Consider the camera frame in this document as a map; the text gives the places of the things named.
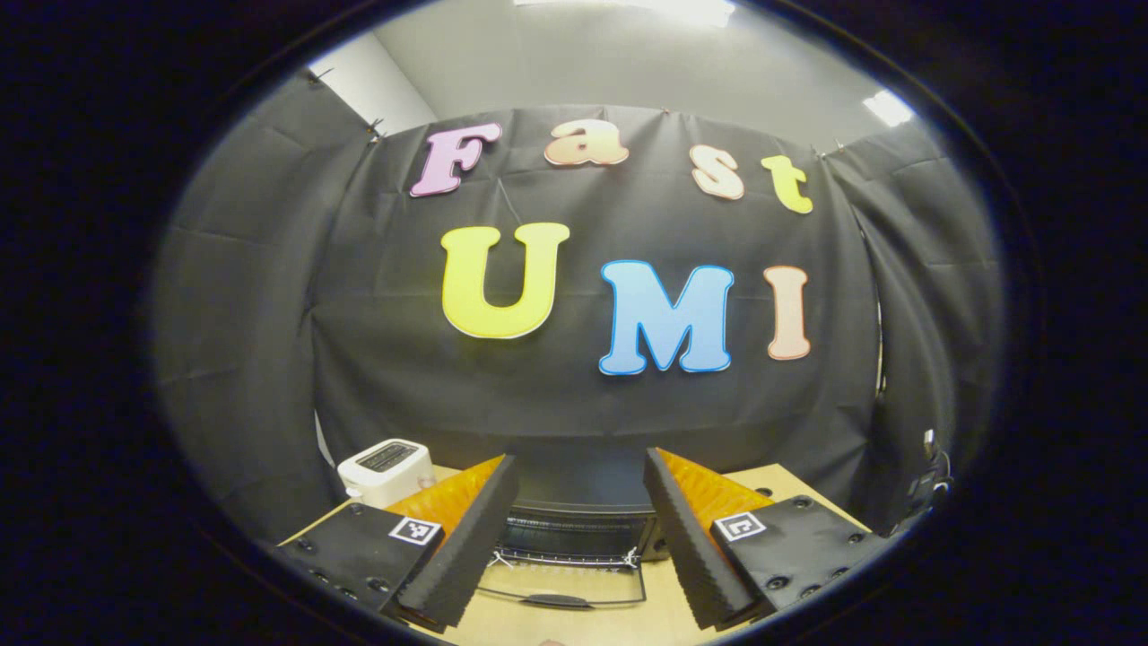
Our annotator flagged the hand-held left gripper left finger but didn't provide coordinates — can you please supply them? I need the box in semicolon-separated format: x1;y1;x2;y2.
274;453;521;633

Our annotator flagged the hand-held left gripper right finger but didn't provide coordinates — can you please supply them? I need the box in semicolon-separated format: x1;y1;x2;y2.
641;447;884;632

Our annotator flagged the black electric oven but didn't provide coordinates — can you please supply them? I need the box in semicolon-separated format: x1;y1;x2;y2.
475;496;671;612

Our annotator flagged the white toaster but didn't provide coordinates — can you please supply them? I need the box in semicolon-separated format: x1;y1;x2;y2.
337;438;438;510

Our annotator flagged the black backdrop cloth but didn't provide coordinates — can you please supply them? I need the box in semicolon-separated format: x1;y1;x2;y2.
152;67;1005;544

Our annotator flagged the ceiling light panel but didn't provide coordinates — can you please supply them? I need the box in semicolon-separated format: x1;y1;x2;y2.
863;88;916;128

